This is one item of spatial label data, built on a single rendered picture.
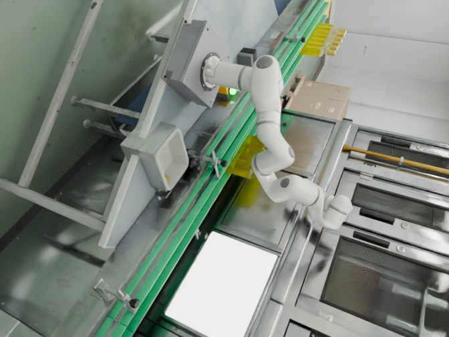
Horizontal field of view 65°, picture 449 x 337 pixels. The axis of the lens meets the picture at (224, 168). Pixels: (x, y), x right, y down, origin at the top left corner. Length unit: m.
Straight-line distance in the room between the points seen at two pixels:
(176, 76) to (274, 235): 0.78
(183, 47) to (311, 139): 0.94
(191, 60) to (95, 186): 0.94
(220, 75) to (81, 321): 1.01
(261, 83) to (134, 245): 0.77
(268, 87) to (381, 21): 6.45
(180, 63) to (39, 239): 1.09
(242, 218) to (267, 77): 0.69
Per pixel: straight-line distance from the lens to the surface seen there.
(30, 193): 1.75
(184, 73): 1.34
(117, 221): 1.40
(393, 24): 7.58
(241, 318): 1.42
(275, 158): 1.18
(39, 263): 1.85
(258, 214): 1.63
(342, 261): 1.59
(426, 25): 7.56
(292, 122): 2.11
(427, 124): 7.04
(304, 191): 1.23
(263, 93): 1.19
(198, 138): 1.59
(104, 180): 2.00
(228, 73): 1.39
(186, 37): 1.42
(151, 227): 1.45
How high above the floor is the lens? 1.55
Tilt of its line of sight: 22 degrees down
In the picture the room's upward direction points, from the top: 107 degrees clockwise
